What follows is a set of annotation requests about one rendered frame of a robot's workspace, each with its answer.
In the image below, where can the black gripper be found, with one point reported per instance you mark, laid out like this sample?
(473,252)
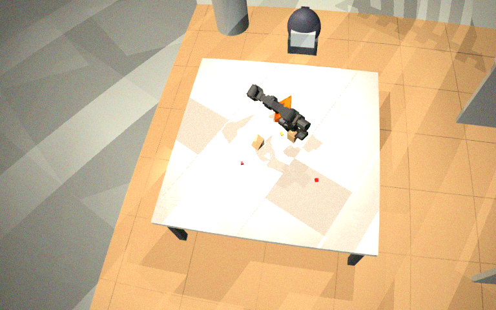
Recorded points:
(300,133)

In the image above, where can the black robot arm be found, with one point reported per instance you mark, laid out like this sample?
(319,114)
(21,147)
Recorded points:
(290,115)

